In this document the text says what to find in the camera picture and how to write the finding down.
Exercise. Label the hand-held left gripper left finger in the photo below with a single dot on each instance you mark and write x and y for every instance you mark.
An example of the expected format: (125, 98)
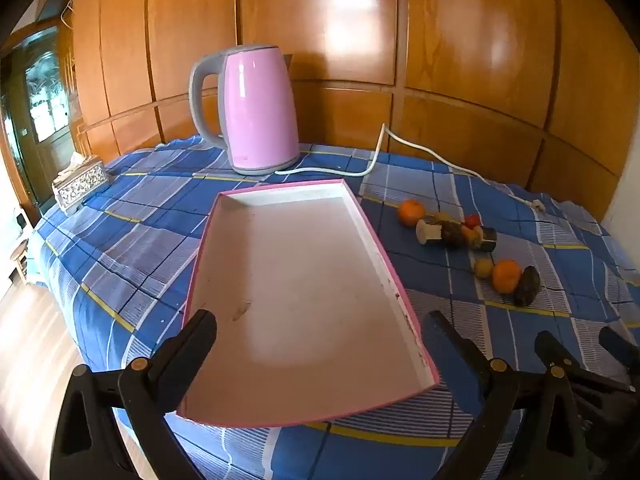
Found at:
(192, 340)

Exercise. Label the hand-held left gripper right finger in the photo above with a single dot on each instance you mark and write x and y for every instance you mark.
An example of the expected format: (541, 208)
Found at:
(450, 345)

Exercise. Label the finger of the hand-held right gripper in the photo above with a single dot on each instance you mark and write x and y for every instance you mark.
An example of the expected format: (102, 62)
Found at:
(622, 352)

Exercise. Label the large orange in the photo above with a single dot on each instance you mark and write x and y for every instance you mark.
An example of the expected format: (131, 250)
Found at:
(506, 276)

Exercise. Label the carrot piece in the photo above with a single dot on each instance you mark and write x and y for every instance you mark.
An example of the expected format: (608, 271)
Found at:
(467, 233)

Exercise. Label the eggplant piece with white end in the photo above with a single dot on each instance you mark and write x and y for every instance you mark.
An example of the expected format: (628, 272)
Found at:
(427, 233)

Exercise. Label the pink-edged white tray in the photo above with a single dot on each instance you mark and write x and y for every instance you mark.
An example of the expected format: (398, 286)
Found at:
(300, 300)

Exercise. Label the red tomato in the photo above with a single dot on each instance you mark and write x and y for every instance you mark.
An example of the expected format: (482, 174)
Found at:
(472, 220)

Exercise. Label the small orange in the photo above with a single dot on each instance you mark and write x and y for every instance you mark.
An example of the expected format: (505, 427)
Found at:
(411, 211)

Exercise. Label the blue plaid tablecloth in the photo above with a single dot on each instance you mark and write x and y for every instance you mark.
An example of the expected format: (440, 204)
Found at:
(130, 240)

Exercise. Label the small wooden stool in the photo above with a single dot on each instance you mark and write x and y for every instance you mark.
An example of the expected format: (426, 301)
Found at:
(21, 257)

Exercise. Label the silver patterned tissue box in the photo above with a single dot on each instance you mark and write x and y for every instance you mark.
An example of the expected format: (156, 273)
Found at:
(80, 185)

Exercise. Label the pink electric kettle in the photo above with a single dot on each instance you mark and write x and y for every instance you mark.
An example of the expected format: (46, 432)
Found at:
(257, 110)

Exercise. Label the wooden glass door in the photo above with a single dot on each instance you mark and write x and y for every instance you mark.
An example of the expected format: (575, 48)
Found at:
(42, 110)

